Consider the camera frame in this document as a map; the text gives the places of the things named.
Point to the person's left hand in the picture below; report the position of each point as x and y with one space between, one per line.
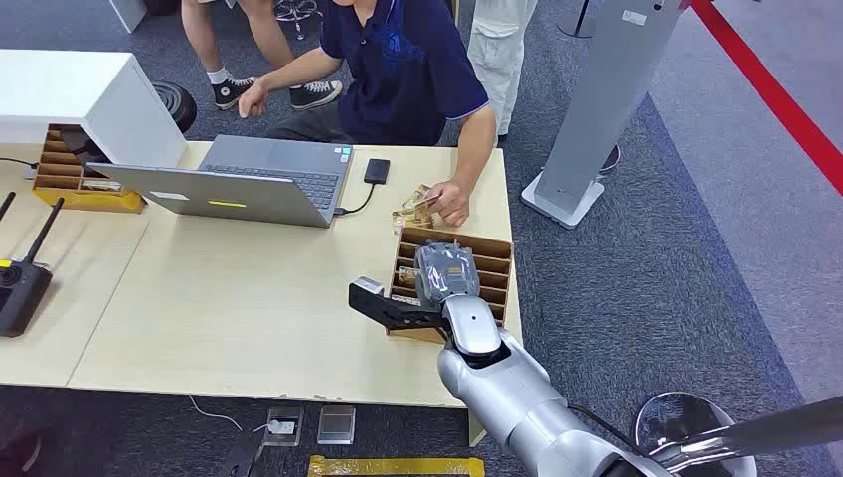
453 201

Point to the person's right hand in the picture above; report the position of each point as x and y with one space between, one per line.
252 100

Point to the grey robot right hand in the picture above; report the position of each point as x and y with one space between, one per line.
445 271

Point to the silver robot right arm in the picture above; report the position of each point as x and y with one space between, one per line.
507 395

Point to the standing person with sneakers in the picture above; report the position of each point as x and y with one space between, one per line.
227 85

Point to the card in holder slot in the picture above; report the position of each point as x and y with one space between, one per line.
406 274

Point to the wooden slotted card holder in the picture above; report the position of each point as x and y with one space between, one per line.
492 263

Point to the seated person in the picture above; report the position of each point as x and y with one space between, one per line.
402 72

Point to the standing person in pale trousers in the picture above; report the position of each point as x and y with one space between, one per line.
499 52

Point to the card in yellow-base box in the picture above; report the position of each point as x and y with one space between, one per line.
100 186

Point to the black round stool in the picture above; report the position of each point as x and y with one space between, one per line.
178 102

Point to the grey laptop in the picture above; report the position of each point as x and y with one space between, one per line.
263 178

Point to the black external drive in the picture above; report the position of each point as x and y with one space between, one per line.
377 171

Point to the chair wheel base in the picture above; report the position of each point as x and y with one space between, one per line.
296 12

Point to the white cabinet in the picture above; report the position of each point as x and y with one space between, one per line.
85 99

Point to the metal floor plate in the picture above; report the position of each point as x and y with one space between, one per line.
336 424

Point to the grey kiosk stand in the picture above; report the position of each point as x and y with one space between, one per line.
606 85

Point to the yellow floor tape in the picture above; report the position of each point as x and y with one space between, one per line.
395 467

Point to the wooden slotted box yellow base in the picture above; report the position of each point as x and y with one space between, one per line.
62 178

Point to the black pole stand base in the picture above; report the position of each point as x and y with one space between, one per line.
574 26

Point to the floor power outlet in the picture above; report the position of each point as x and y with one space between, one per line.
284 426

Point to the black router with antennas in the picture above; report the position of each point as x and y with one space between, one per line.
23 289

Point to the red floor tape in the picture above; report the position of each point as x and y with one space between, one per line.
770 92

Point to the shiny metal bar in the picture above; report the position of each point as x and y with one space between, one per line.
764 431

